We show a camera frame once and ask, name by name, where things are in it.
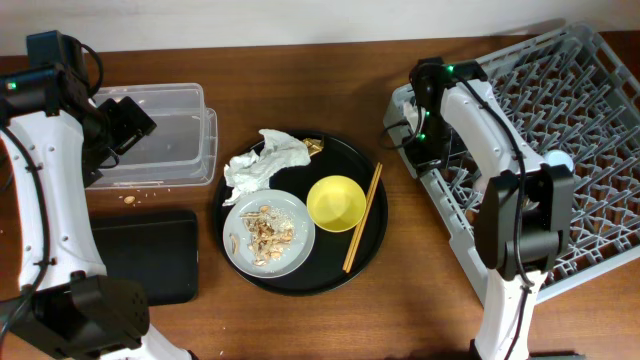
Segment yellow bowl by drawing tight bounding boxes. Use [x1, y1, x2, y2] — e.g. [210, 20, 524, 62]
[306, 175, 366, 233]

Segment light blue cup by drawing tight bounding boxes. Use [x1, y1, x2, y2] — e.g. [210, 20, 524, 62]
[543, 149, 575, 172]

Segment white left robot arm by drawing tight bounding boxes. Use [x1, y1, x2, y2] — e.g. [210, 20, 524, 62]
[1, 31, 191, 359]

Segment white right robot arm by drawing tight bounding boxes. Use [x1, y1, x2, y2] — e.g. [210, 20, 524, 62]
[404, 58, 574, 359]

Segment grey dishwasher rack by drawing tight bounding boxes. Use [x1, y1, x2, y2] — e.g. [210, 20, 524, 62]
[383, 24, 639, 302]

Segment clear plastic bin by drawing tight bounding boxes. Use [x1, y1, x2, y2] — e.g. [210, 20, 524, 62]
[90, 83, 218, 190]

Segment wooden chopstick outer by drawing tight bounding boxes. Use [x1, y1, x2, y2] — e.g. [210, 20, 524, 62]
[342, 163, 383, 273]

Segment gold foil wrapper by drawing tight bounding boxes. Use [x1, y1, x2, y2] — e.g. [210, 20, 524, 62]
[302, 138, 324, 157]

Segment black rectangular bin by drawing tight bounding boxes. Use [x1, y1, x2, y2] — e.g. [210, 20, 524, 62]
[91, 210, 199, 306]

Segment crumpled white napkin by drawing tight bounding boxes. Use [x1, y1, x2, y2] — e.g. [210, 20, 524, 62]
[223, 129, 311, 206]

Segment round black tray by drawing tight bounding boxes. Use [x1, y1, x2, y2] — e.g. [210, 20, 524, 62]
[231, 130, 388, 296]

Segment food scraps on plate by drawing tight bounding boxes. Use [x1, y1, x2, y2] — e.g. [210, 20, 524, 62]
[239, 205, 294, 267]

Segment grey plate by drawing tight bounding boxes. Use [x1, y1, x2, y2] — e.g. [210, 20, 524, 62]
[222, 190, 316, 279]

